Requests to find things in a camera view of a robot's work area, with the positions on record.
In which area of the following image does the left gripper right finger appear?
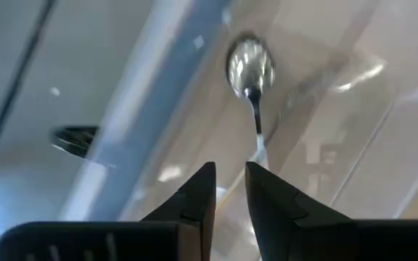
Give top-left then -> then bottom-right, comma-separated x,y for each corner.
245,162 -> 418,261

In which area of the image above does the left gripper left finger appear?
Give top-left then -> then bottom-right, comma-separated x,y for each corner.
0,162 -> 217,261

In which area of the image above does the orange handled spoon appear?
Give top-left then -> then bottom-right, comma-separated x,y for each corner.
216,33 -> 277,213

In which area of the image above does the clear plastic container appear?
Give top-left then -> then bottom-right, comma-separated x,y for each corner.
60,0 -> 418,261

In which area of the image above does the black round frame knob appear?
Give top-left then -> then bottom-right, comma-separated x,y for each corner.
49,125 -> 99,160

